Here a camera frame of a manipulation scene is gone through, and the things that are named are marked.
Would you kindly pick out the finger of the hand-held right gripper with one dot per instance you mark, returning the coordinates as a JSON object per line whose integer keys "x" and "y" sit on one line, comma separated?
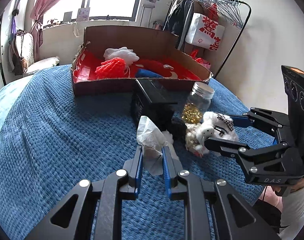
{"x": 242, "y": 122}
{"x": 224, "y": 146}

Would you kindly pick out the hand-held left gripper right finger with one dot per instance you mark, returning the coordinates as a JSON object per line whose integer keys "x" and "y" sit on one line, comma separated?
{"x": 167, "y": 172}

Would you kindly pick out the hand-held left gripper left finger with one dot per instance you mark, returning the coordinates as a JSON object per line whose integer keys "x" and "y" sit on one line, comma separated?
{"x": 137, "y": 170}

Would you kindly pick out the white fluffy bunny hair clip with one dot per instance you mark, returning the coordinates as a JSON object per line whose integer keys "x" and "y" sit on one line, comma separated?
{"x": 212, "y": 130}

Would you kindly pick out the white cloth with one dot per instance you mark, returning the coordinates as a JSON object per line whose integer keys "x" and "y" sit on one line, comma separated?
{"x": 168, "y": 136}

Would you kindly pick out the black fuzzy scrunchie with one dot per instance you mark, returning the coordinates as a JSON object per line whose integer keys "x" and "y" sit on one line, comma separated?
{"x": 178, "y": 130}

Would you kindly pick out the blue cloth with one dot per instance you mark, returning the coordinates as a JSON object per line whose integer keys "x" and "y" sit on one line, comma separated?
{"x": 148, "y": 73}

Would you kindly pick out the red mesh bath pouf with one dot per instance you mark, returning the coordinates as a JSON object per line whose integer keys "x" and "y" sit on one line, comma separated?
{"x": 110, "y": 68}

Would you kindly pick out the white mesh bath pouf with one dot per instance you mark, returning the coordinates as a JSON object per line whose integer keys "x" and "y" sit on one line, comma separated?
{"x": 117, "y": 53}

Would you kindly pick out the cardboard box with red lining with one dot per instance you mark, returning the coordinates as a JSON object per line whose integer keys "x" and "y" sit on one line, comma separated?
{"x": 132, "y": 40}

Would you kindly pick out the person's right hand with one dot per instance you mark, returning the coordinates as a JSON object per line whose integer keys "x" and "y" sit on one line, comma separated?
{"x": 273, "y": 198}

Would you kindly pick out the glass jar with yellow capsules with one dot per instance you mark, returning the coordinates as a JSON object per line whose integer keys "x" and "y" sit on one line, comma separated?
{"x": 197, "y": 105}

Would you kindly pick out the dark printed box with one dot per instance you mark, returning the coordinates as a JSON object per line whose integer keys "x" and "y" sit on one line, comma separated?
{"x": 152, "y": 105}

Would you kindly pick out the pink shopping bag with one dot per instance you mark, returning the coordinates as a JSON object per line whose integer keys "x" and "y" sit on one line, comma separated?
{"x": 204, "y": 65}

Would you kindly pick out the dark cloth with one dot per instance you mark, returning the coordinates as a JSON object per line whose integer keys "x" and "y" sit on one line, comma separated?
{"x": 267, "y": 215}

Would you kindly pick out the blue knitted blanket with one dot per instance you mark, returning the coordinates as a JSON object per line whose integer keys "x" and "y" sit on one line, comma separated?
{"x": 67, "y": 130}

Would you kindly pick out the red plastic bag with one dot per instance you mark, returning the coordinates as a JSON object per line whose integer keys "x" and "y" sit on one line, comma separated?
{"x": 195, "y": 55}

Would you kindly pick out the brown garment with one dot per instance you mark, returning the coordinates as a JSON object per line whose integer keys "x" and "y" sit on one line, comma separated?
{"x": 189, "y": 47}

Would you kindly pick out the black metal clothes rack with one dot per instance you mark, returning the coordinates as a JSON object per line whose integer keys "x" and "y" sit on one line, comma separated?
{"x": 243, "y": 25}

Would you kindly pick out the white tote bag red print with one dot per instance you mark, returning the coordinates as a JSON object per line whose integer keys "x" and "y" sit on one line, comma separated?
{"x": 195, "y": 32}

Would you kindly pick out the red hanging cloth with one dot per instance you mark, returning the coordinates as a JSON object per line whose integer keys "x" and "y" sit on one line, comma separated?
{"x": 213, "y": 11}

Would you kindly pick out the grey garment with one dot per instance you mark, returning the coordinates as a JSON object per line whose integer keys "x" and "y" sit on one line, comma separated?
{"x": 189, "y": 15}

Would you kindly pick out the dark jacket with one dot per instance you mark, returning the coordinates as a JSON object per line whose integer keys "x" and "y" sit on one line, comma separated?
{"x": 177, "y": 17}

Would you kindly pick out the white pillow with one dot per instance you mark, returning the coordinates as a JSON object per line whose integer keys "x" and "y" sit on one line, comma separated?
{"x": 41, "y": 65}

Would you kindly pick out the pale teal sheet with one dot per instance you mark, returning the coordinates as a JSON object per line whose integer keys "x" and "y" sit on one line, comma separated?
{"x": 4, "y": 112}

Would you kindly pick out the grey crutch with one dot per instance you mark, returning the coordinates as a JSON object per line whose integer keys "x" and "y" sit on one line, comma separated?
{"x": 147, "y": 7}

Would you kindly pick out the small printed card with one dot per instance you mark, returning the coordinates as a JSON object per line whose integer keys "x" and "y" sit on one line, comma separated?
{"x": 83, "y": 15}

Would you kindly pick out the white quilted handbag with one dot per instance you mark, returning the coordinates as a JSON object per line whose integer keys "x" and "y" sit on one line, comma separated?
{"x": 25, "y": 47}

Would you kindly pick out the small white card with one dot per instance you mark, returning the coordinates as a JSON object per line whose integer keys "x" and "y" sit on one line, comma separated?
{"x": 68, "y": 16}

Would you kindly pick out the white wardrobe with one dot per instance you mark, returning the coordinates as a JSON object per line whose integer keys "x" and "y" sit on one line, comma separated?
{"x": 4, "y": 42}

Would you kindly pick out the purple ribbon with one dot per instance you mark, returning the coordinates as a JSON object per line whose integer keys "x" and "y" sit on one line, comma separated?
{"x": 13, "y": 25}

